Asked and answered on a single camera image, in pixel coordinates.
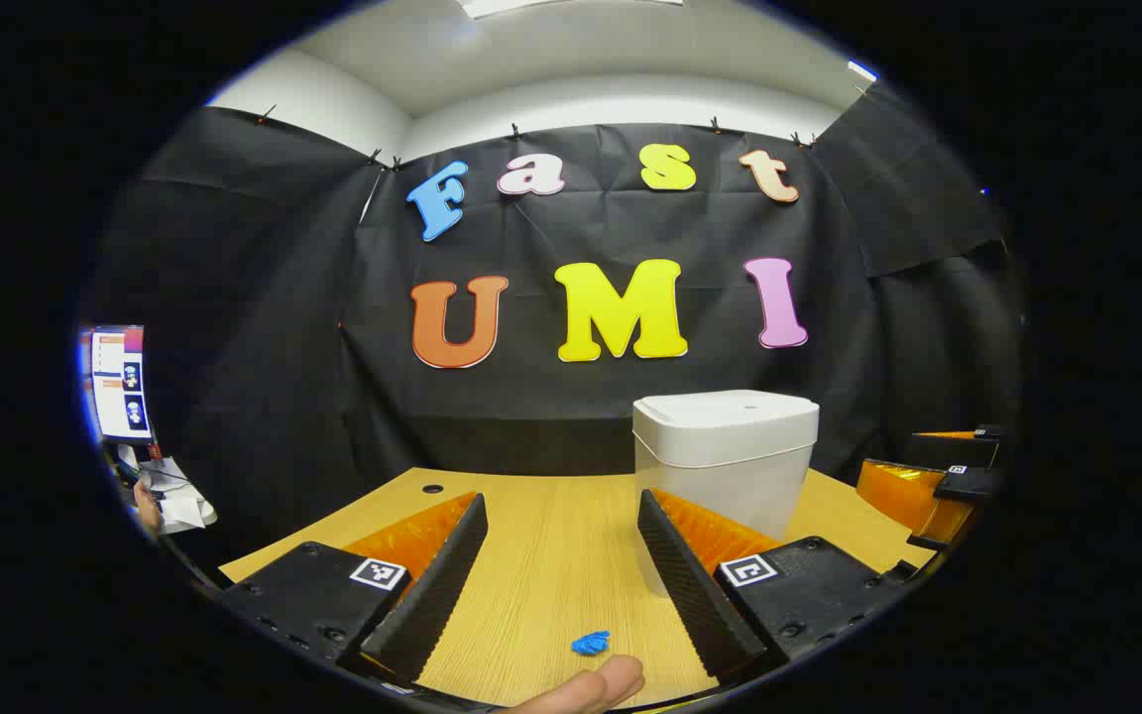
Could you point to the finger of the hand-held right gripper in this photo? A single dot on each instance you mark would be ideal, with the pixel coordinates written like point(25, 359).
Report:
point(958, 451)
point(903, 496)

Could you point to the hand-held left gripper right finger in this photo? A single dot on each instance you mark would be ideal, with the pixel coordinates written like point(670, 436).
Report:
point(695, 585)

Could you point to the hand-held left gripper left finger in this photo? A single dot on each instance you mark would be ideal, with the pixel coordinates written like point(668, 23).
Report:
point(437, 585)

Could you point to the blue paper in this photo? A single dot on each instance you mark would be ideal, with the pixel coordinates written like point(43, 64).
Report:
point(591, 644)

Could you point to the white desktop garbage bin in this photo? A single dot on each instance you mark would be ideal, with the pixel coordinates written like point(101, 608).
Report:
point(730, 466)

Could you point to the wooden desktop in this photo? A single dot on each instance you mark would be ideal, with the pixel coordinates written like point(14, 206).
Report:
point(551, 555)

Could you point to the white crumpled paper sheets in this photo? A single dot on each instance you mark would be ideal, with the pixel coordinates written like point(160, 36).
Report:
point(179, 501)

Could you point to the black backdrop cloth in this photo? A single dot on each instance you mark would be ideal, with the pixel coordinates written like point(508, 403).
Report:
point(571, 397)

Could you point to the computer monitor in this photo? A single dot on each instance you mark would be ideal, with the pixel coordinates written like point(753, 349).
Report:
point(120, 387)

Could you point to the small ceiling light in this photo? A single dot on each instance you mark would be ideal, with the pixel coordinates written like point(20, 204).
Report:
point(862, 70)

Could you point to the large ceiling light panel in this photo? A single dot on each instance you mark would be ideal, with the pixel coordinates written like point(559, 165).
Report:
point(551, 6)

